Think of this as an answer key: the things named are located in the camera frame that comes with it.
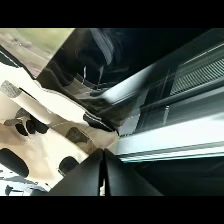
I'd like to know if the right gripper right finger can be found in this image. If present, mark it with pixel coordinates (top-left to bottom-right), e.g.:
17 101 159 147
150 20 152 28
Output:
103 148 163 197

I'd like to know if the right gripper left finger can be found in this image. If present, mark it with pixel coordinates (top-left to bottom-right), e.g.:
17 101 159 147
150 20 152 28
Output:
49 148 105 197

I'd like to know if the cream black-spotted shirt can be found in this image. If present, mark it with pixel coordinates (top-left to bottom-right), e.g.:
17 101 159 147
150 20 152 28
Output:
0 44 120 197

